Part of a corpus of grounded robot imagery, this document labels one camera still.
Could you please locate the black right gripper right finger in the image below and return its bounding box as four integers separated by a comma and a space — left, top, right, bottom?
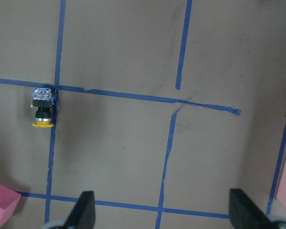
228, 188, 278, 229

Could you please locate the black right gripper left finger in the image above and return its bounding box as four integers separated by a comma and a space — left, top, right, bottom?
63, 191, 95, 229

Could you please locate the yellow push button switch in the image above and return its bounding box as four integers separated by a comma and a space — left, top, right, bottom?
30, 87, 57, 128

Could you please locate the pink foam cube centre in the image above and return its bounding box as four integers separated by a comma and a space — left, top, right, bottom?
0, 184, 21, 228

